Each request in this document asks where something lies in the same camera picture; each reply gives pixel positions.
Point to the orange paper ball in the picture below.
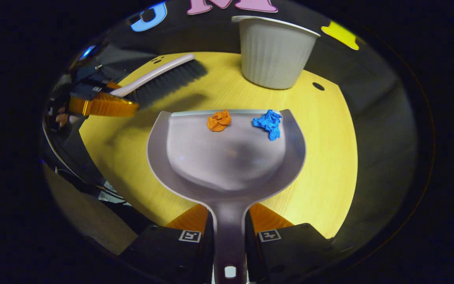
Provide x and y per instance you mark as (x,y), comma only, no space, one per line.
(219,121)

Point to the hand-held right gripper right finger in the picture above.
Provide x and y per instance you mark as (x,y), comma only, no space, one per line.
(290,252)

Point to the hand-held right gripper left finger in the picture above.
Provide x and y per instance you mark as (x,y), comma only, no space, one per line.
(164,256)

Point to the black backdrop cloth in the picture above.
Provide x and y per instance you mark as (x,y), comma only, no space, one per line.
(211,35)

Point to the grey plastic dustpan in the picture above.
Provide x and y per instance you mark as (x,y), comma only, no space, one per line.
(227,165)

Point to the small grey broom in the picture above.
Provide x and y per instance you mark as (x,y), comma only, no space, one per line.
(160,73)

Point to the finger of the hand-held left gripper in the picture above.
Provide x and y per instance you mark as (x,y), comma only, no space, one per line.
(101,106)
(87,90)

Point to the yellow wooden desktop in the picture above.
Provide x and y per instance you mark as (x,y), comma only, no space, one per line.
(321,157)

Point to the white ribbed garbage bin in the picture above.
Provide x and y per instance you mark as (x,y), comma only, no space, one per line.
(274,55)

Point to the blue paper ball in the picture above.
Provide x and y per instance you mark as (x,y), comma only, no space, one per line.
(268,122)

